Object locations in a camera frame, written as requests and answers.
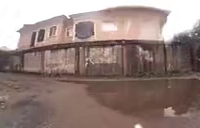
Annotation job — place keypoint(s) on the brown dirt road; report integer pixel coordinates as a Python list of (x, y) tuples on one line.
[(54, 106)]

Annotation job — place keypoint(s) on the dark green trees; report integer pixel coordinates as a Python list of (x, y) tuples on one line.
[(196, 38)]

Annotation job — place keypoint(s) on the low building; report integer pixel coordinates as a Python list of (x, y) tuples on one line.
[(1, 58)]

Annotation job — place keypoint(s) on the weathered concrete compound wall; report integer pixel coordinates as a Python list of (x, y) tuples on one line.
[(101, 60)]

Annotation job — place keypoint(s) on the muddy water puddle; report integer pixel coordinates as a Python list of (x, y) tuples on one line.
[(148, 95)]

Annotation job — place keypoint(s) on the strip of green weeds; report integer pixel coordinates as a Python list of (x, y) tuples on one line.
[(161, 74)]

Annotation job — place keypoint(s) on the pink two-storey building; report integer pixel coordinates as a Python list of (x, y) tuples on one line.
[(121, 25)]

